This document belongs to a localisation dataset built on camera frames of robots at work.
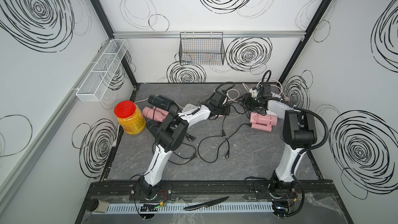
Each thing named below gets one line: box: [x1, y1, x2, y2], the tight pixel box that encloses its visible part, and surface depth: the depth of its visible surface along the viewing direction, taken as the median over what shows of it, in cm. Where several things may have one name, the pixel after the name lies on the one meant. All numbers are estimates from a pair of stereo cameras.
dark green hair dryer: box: [147, 94, 176, 111], surface depth 104 cm
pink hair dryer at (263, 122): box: [249, 112, 278, 133], surface depth 96 cm
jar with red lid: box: [114, 100, 147, 136], surface depth 87 cm
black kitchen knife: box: [183, 196, 230, 211], surface depth 72 cm
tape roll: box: [86, 198, 110, 214], surface depth 66 cm
